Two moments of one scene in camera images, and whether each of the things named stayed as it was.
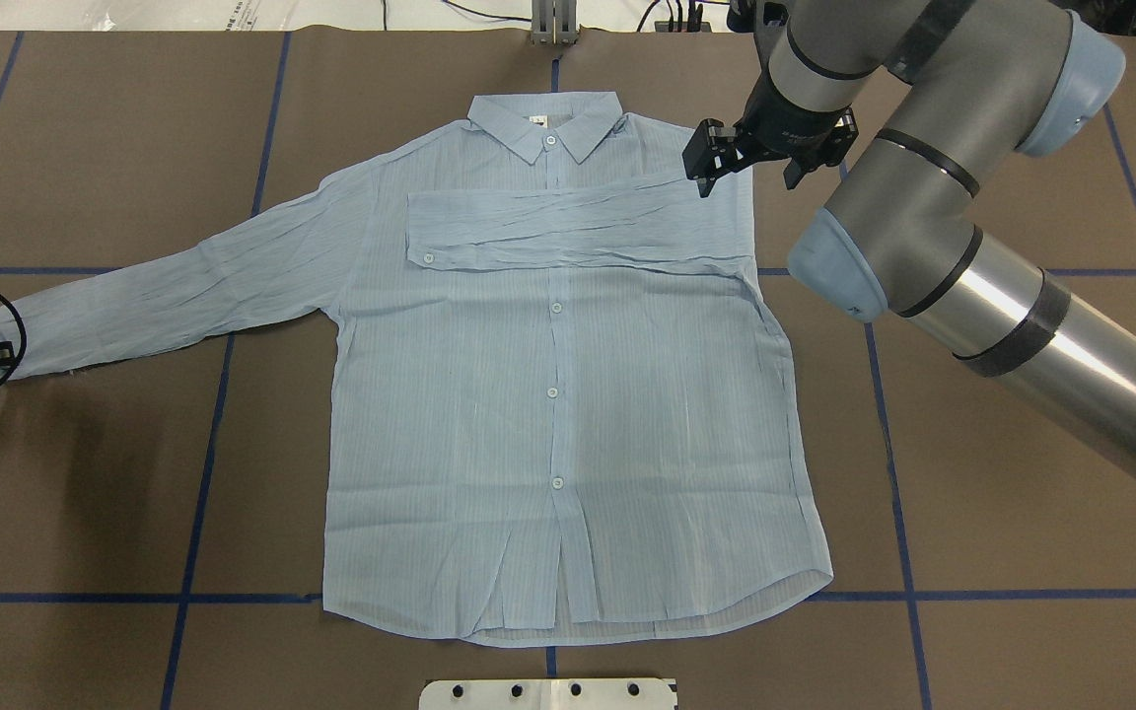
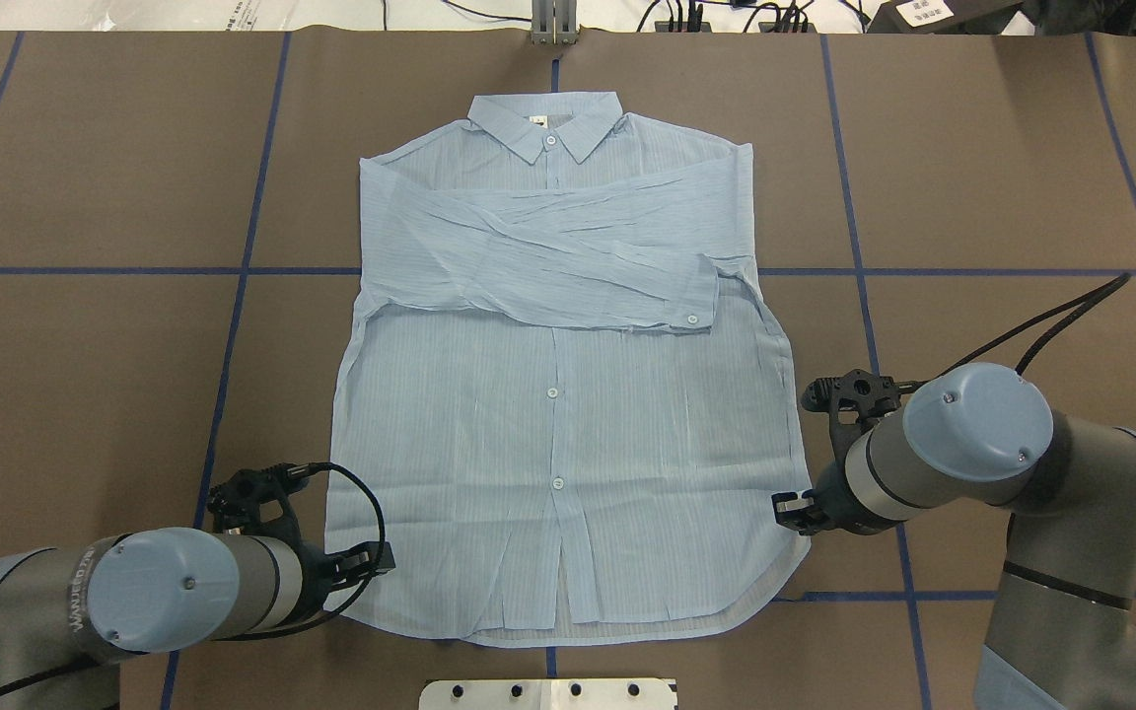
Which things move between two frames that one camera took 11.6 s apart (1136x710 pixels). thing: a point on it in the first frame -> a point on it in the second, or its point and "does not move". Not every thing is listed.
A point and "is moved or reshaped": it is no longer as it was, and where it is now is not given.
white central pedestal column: x=607 y=693 does not move
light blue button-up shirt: x=563 y=410 is moved or reshaped
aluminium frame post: x=554 y=23 does not move
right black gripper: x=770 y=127 -> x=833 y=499
